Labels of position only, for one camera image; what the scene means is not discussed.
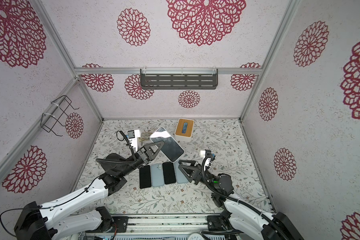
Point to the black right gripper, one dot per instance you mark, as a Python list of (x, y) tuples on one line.
[(197, 176)]

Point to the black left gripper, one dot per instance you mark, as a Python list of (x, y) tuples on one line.
[(149, 155)]

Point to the black phone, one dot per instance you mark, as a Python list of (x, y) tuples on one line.
[(171, 148), (169, 173)]

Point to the light blue phone case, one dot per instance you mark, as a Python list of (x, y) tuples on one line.
[(157, 175)]

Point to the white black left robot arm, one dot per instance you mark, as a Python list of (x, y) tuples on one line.
[(56, 219)]

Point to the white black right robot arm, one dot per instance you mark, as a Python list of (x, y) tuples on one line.
[(239, 215)]

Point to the clear plastic bag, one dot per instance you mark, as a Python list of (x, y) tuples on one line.
[(145, 136)]

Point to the white wooden-top tissue box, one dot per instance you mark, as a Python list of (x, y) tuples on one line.
[(184, 130)]

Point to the round white gauge dial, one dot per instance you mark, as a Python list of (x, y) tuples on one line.
[(196, 236)]

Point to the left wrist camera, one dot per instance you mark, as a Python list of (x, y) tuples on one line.
[(134, 139)]

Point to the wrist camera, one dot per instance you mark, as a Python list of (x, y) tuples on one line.
[(208, 158), (134, 139)]

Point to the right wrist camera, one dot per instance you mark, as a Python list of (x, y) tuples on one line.
[(208, 158)]

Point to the aluminium front rail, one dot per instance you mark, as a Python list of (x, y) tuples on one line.
[(168, 223)]

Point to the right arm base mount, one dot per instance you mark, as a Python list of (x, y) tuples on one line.
[(221, 223)]

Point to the grey slotted wall shelf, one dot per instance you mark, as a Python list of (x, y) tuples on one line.
[(181, 80)]

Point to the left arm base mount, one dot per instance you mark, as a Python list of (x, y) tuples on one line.
[(110, 223)]

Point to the black wire wall basket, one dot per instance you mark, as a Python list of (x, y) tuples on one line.
[(61, 105)]

